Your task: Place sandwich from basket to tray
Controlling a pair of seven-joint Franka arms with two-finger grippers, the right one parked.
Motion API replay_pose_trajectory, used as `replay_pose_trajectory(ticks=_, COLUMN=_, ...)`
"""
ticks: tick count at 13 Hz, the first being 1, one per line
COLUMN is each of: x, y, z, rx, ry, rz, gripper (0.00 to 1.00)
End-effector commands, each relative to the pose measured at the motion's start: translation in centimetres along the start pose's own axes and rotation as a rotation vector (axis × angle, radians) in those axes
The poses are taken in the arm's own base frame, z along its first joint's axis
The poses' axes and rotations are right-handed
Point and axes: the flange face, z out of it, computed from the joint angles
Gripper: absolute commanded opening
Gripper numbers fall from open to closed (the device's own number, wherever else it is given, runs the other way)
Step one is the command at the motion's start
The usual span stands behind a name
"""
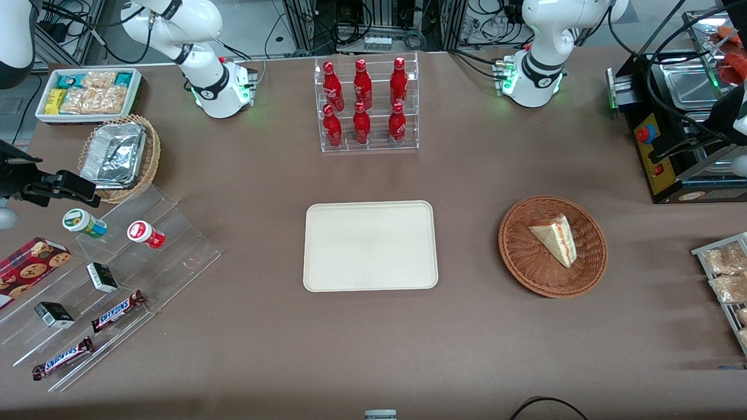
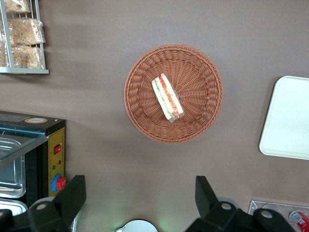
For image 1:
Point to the Snickers chocolate bar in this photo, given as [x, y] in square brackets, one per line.
[117, 312]
[63, 359]

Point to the large clear cracker bag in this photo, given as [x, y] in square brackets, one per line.
[96, 100]

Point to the red cookie box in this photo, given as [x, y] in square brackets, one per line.
[29, 268]

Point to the orange red fried food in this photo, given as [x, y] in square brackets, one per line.
[736, 64]

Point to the small dark carton box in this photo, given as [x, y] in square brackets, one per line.
[102, 277]
[53, 315]

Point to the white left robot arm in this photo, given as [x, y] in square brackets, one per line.
[543, 29]

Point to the clear bagged pastry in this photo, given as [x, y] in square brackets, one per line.
[723, 259]
[729, 289]

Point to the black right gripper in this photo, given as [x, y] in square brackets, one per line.
[13, 174]

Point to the red lid cup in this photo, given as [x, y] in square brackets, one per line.
[143, 233]

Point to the clear acrylic bottle rack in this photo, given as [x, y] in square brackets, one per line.
[379, 76]

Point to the clear acrylic stepped stand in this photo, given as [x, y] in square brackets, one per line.
[175, 245]

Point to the white plastic snack bin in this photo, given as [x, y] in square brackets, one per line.
[44, 116]

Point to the silver foil tray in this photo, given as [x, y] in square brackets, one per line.
[114, 154]

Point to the black food warmer machine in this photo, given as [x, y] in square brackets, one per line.
[671, 186]

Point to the red emergency stop button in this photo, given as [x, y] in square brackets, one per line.
[645, 134]

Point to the steel food pan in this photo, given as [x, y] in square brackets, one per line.
[691, 87]

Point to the round brown wicker basket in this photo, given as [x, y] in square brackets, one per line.
[525, 262]

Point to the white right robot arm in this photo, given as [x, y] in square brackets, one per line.
[198, 23]

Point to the white power strip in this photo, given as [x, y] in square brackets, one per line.
[377, 42]

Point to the green lid cup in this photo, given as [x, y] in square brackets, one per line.
[81, 221]

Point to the aluminium equipment frame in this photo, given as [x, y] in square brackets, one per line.
[385, 11]

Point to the triangular sandwich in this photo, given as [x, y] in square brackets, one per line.
[554, 239]

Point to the beige rectangular serving tray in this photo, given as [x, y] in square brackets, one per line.
[370, 245]

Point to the small clear cracker bag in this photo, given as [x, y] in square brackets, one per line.
[100, 79]

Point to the yellow snack packet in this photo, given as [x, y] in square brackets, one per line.
[55, 101]

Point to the red cola bottle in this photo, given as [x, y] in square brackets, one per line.
[362, 84]
[332, 129]
[332, 87]
[399, 81]
[362, 127]
[397, 125]

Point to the oval tan wicker basket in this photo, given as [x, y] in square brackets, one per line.
[153, 157]

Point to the grey device at table edge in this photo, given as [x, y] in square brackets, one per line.
[380, 415]

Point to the teal snack packet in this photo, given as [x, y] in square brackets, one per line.
[71, 80]
[124, 79]

